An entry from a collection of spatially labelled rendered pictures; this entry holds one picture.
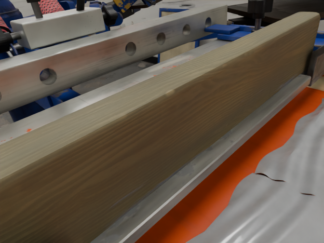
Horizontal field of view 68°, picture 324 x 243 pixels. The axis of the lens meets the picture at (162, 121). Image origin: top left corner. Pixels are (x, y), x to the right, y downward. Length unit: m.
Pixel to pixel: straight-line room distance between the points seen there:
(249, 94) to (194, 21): 0.31
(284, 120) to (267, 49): 0.11
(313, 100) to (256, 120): 0.15
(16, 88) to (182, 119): 0.24
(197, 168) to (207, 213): 0.04
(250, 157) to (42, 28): 0.32
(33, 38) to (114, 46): 0.11
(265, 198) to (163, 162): 0.09
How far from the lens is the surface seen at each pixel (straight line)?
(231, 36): 0.50
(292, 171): 0.24
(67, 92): 0.56
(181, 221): 0.20
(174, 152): 0.16
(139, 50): 0.42
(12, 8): 0.93
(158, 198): 0.16
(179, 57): 0.42
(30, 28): 0.39
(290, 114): 0.33
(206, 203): 0.21
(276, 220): 0.20
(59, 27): 0.41
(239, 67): 0.20
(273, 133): 0.29
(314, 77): 0.36
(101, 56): 0.38
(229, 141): 0.21
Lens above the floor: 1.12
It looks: 32 degrees down
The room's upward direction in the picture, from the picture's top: 7 degrees counter-clockwise
